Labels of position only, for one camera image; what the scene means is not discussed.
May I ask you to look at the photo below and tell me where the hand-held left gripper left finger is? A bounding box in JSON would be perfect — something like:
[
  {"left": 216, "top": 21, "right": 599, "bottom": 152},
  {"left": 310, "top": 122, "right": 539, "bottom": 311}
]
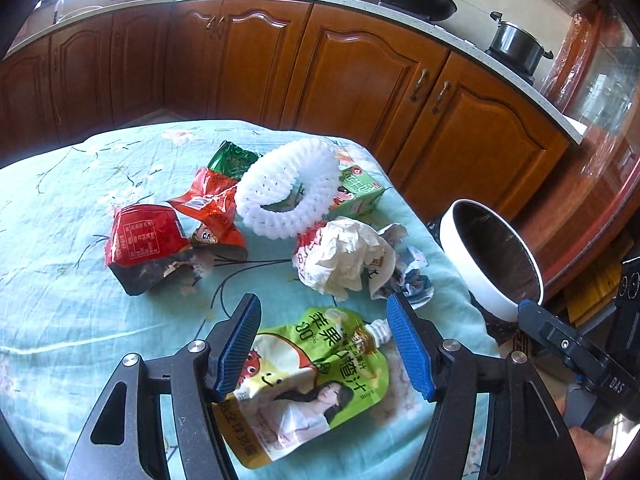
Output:
[{"left": 64, "top": 294, "right": 262, "bottom": 480}]

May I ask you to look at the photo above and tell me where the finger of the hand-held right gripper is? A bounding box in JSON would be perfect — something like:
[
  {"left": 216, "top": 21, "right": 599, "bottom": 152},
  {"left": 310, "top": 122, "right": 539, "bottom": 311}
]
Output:
[{"left": 517, "top": 300, "right": 607, "bottom": 388}]

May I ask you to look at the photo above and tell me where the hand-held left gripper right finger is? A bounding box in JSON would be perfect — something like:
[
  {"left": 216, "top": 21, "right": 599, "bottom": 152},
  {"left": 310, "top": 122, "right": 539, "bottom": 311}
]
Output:
[{"left": 386, "top": 292, "right": 586, "bottom": 480}]

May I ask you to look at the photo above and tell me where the white round trash bin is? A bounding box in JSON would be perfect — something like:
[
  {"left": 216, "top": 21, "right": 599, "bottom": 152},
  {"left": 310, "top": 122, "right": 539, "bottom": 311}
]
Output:
[{"left": 437, "top": 199, "right": 544, "bottom": 322}]

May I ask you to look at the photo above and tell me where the blue white wrapper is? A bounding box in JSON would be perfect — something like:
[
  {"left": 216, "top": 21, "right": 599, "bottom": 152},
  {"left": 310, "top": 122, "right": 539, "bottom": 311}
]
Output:
[{"left": 370, "top": 224, "right": 436, "bottom": 311}]

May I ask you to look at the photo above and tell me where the green juice pouch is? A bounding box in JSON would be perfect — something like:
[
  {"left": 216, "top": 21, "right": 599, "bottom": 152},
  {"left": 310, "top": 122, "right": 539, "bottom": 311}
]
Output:
[{"left": 212, "top": 307, "right": 391, "bottom": 470}]

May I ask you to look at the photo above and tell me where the white paper wrapper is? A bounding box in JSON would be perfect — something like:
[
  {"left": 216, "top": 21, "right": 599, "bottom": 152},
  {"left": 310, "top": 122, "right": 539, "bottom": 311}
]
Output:
[{"left": 292, "top": 217, "right": 398, "bottom": 303}]

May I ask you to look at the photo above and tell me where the large red snack packet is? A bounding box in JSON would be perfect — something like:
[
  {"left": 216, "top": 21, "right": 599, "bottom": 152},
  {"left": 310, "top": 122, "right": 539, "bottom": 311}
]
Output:
[{"left": 104, "top": 203, "right": 206, "bottom": 297}]

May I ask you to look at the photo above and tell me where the green drink carton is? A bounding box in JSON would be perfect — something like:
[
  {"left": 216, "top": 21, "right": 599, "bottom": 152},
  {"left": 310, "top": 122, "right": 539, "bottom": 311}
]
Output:
[{"left": 295, "top": 162, "right": 387, "bottom": 218}]

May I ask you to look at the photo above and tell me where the green snack packet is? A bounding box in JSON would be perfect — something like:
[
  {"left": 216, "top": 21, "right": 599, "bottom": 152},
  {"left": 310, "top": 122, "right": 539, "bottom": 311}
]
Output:
[{"left": 206, "top": 141, "right": 261, "bottom": 181}]

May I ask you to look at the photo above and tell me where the white foam fruit net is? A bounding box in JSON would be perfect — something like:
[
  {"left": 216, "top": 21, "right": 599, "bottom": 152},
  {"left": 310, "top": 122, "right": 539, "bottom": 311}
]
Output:
[{"left": 235, "top": 141, "right": 341, "bottom": 238}]

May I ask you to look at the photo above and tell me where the person's right hand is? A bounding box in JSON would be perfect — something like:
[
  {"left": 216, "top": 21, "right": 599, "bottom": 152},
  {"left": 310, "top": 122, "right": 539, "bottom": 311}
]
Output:
[{"left": 570, "top": 425, "right": 623, "bottom": 480}]

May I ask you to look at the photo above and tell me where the yellow board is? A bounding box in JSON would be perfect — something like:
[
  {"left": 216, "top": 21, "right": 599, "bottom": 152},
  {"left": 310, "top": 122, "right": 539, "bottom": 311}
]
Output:
[{"left": 565, "top": 237, "right": 632, "bottom": 328}]

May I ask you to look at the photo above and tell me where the wooden framed glass door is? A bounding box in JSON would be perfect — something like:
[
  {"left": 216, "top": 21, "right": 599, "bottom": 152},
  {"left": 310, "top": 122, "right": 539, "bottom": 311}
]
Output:
[{"left": 515, "top": 0, "right": 640, "bottom": 311}]

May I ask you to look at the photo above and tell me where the floral turquoise tablecloth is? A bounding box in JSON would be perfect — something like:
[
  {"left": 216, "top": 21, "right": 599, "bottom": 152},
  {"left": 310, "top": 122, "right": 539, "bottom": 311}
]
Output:
[{"left": 0, "top": 119, "right": 501, "bottom": 480}]

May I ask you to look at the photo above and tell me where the black gas stove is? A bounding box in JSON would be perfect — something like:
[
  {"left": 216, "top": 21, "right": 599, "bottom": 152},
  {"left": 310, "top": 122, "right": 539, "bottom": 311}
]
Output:
[{"left": 377, "top": 2, "right": 537, "bottom": 86}]

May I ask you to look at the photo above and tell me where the wooden lower kitchen cabinet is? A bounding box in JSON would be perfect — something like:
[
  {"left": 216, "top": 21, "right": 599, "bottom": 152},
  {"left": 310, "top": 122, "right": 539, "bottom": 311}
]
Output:
[{"left": 0, "top": 0, "right": 571, "bottom": 226}]

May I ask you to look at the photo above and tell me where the steel cooking pot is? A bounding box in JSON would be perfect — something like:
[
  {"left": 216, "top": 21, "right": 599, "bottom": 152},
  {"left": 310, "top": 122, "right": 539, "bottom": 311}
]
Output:
[{"left": 487, "top": 11, "right": 554, "bottom": 73}]

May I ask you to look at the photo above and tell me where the white bowl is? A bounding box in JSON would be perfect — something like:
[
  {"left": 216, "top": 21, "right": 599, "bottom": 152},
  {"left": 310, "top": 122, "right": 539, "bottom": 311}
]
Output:
[{"left": 55, "top": 5, "right": 104, "bottom": 24}]

